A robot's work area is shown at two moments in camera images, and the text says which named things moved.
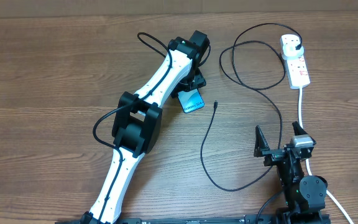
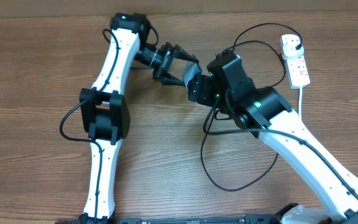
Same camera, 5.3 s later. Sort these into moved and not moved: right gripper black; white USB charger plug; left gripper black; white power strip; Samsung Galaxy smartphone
Moved: left gripper black; right gripper black; Samsung Galaxy smartphone
Not moved: white USB charger plug; white power strip
